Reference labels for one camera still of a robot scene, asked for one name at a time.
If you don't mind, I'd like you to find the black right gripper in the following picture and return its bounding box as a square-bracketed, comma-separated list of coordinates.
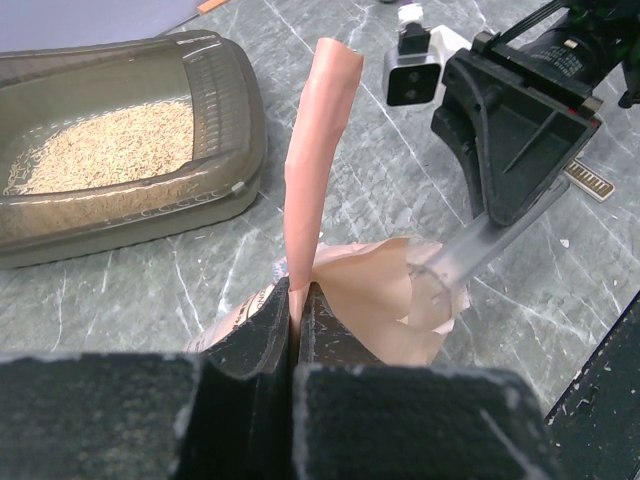
[431, 1, 639, 226]

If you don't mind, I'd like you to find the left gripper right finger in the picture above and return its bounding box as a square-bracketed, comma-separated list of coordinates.
[292, 285, 562, 479]

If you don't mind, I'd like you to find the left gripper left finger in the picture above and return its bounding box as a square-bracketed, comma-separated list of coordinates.
[1, 280, 289, 479]

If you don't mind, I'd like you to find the pink cat litter bag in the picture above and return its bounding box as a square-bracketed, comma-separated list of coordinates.
[182, 36, 472, 369]

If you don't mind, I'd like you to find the clear plastic litter scoop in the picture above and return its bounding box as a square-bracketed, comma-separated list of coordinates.
[407, 175, 570, 330]

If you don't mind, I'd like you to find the beige cat litter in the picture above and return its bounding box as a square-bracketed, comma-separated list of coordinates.
[2, 100, 194, 196]

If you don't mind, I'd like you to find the brown plastic litter box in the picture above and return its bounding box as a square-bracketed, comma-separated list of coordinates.
[1, 30, 267, 268]

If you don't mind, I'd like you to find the small wooden comb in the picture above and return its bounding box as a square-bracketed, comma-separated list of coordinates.
[564, 160, 615, 203]

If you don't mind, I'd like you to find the orange tape piece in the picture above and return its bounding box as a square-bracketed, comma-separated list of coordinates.
[197, 0, 229, 16]

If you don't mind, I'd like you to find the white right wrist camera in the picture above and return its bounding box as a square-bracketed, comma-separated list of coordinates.
[382, 1, 471, 107]

